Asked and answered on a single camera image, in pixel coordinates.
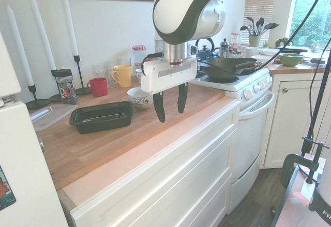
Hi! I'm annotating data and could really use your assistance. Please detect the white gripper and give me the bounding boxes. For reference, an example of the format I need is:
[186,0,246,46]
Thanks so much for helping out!
[141,56,199,124]

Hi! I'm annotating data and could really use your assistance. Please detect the white bowl with swirl pattern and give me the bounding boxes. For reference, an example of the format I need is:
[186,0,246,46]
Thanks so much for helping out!
[127,86,155,110]

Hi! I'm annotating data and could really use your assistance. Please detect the yellow mug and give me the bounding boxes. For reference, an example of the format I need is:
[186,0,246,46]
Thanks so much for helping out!
[110,64,133,88]

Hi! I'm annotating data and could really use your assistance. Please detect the black wok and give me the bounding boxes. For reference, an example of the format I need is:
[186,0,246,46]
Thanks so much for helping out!
[199,57,263,81]

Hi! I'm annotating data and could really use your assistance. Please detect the clear glass mug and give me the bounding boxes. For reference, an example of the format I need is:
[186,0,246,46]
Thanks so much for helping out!
[116,57,132,67]
[104,60,119,85]
[92,63,109,83]

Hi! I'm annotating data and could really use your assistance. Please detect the white drawer cabinet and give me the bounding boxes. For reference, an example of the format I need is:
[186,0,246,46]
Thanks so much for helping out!
[69,100,241,227]

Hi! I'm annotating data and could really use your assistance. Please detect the black plastic food container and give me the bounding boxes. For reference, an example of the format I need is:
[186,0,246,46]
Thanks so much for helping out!
[69,101,136,134]

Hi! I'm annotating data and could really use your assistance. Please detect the red mug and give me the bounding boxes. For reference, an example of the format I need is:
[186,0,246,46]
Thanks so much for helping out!
[86,77,109,97]

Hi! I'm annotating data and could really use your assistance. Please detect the glass french press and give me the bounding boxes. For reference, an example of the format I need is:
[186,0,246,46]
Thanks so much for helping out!
[219,38,231,58]

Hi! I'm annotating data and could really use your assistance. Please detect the white stove with oven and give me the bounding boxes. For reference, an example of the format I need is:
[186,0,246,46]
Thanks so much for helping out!
[188,66,275,215]

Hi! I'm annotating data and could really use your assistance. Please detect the white coffee mug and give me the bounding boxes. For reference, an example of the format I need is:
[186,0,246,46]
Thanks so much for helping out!
[245,47,264,58]

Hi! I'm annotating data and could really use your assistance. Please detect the shallow white bowl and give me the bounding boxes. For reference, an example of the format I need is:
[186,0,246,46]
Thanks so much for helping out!
[250,55,275,66]

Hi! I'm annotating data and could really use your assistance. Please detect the pale green utensil crock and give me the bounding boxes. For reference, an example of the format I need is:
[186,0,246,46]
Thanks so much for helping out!
[248,35,261,48]

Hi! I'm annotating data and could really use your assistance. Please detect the spice jar with black lid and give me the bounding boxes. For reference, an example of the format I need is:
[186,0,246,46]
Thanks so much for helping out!
[55,68,78,105]

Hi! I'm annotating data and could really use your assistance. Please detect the white cupboard with knob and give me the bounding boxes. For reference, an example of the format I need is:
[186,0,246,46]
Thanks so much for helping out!
[263,72,331,170]

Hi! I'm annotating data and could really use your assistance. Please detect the clear plastic container lid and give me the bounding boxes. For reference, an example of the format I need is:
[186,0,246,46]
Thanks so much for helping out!
[28,104,79,132]

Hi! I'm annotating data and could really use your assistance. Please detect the small succulent plant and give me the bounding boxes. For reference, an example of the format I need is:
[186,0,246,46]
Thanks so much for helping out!
[274,37,292,48]

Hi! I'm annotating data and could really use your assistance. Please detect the green bowl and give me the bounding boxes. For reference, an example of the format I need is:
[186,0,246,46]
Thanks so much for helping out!
[278,53,305,67]

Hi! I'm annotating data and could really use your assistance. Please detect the beige window blind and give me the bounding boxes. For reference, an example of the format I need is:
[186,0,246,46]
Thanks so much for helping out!
[244,0,278,31]

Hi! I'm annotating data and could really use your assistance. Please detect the green C-clamp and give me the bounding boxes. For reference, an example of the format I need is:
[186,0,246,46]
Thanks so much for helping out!
[281,154,319,189]

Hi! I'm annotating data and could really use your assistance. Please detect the dark flat tray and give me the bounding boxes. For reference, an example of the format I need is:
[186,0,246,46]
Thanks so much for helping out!
[280,45,310,53]

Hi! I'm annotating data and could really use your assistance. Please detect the black stand rod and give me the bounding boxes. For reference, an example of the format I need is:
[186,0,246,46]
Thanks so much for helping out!
[300,52,331,157]

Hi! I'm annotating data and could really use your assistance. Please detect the white refrigerator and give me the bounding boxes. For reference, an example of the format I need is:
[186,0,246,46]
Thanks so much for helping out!
[0,30,69,227]

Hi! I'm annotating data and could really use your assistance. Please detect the robot mounting table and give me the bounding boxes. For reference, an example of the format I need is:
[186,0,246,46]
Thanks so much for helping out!
[271,153,331,227]

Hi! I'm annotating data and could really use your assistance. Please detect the window with garden view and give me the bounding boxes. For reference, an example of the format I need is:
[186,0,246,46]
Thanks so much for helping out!
[285,0,331,51]

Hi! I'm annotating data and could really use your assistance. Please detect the colourful fridge magnet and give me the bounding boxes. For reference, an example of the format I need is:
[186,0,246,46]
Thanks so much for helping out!
[0,164,17,211]

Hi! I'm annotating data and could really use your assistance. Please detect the black camera cable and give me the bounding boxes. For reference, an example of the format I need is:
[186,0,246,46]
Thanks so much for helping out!
[141,0,331,83]

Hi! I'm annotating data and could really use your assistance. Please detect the blue kettle with black handle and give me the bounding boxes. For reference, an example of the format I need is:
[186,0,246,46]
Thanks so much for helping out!
[195,37,220,62]

